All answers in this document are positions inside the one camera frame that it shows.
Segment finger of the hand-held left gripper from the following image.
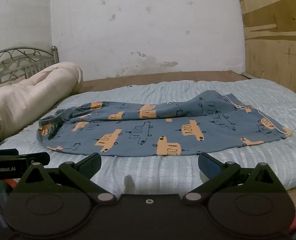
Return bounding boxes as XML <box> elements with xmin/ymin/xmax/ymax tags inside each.
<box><xmin>17</xmin><ymin>152</ymin><xmax>51</xmax><ymax>167</ymax></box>

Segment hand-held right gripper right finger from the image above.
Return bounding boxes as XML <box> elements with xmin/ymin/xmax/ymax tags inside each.
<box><xmin>182</xmin><ymin>152</ymin><xmax>289</xmax><ymax>203</ymax></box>

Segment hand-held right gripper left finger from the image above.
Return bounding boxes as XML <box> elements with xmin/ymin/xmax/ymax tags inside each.
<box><xmin>12</xmin><ymin>152</ymin><xmax>117</xmax><ymax>203</ymax></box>

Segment blue pants with orange print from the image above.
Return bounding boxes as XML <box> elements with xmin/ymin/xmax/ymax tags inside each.
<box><xmin>37</xmin><ymin>90</ymin><xmax>294</xmax><ymax>157</ymax></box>

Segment light blue quilted blanket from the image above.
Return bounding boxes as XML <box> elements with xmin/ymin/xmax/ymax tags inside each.
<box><xmin>0</xmin><ymin>78</ymin><xmax>296</xmax><ymax>195</ymax></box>

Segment rolled cream duvet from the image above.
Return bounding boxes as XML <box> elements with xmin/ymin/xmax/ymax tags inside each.
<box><xmin>0</xmin><ymin>62</ymin><xmax>84</xmax><ymax>150</ymax></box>

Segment brown wooden bed board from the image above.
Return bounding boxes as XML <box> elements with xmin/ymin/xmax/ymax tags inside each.
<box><xmin>79</xmin><ymin>70</ymin><xmax>246</xmax><ymax>94</ymax></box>

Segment ornate metal headboard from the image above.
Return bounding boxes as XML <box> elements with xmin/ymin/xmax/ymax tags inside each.
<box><xmin>0</xmin><ymin>46</ymin><xmax>60</xmax><ymax>90</ymax></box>

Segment plywood panel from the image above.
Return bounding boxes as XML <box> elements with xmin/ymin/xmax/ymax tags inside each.
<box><xmin>234</xmin><ymin>0</ymin><xmax>296</xmax><ymax>98</ymax></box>

